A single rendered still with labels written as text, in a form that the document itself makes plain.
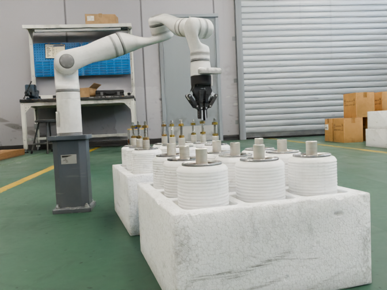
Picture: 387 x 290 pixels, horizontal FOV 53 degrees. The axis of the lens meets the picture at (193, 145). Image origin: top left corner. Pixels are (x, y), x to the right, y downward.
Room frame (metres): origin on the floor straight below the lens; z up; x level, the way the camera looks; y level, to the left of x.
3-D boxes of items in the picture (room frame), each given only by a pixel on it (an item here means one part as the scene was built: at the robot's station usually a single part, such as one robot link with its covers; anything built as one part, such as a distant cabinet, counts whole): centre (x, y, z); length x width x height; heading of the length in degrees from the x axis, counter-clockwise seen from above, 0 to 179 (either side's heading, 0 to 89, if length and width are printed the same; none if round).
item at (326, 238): (0.87, -0.09, 0.09); 0.39 x 0.39 x 0.18; 17
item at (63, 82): (1.57, 0.49, 0.54); 0.09 x 0.09 x 0.17; 20
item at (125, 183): (1.39, 0.07, 0.09); 0.39 x 0.39 x 0.18; 18
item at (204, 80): (1.42, -0.04, 0.45); 0.08 x 0.08 x 0.09
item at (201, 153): (0.73, -0.01, 0.26); 0.02 x 0.02 x 0.03
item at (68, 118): (1.57, 0.49, 0.39); 0.09 x 0.09 x 0.17; 6
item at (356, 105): (4.88, -2.07, 0.45); 0.30 x 0.24 x 0.30; 8
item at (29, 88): (5.57, 2.25, 0.87); 0.41 x 0.17 x 0.25; 6
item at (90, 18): (6.18, 1.33, 1.96); 0.46 x 0.28 x 0.16; 92
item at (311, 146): (0.79, -0.24, 0.26); 0.02 x 0.02 x 0.03
